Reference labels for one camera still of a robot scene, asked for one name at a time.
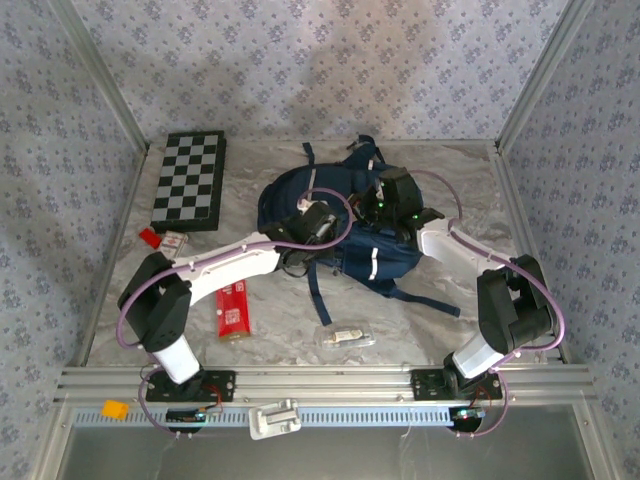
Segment red gold box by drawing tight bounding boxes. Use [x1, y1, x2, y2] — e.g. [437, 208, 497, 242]
[214, 278, 252, 343]

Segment aluminium mounting rail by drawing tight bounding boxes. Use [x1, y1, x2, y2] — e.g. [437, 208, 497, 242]
[53, 364, 595, 404]

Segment folding black grey chessboard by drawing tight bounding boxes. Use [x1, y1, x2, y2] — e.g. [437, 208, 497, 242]
[149, 130, 227, 234]

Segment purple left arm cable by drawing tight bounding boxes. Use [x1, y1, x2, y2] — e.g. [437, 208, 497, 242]
[115, 187, 354, 441]

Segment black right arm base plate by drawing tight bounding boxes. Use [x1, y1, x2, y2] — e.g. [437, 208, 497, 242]
[409, 368, 504, 401]

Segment navy blue student backpack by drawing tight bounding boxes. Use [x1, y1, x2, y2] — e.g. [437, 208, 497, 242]
[257, 133, 462, 327]

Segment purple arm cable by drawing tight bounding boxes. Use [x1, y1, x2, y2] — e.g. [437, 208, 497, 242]
[115, 187, 354, 441]
[407, 168, 566, 440]

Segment blue slotted cable duct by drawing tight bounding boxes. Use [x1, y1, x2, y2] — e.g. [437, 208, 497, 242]
[72, 405, 459, 429]

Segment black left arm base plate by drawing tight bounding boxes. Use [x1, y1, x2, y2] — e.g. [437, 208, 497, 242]
[144, 368, 237, 404]

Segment white plastic bracket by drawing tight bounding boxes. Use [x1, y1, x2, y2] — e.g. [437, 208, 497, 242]
[248, 398, 303, 441]

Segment clear plastic bag with items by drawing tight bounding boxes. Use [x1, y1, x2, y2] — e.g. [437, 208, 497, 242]
[313, 324, 376, 350]

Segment aluminium frame post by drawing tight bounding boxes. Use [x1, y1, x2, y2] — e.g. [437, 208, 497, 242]
[47, 0, 151, 154]
[494, 0, 596, 152]

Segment white red playing card box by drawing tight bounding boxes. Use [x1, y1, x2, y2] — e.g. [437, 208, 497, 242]
[160, 231, 190, 260]

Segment aluminium side rail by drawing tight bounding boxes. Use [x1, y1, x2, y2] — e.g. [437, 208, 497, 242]
[72, 147, 151, 369]
[492, 147, 574, 364]

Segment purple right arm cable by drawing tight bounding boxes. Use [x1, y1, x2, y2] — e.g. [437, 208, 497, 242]
[407, 168, 566, 440]

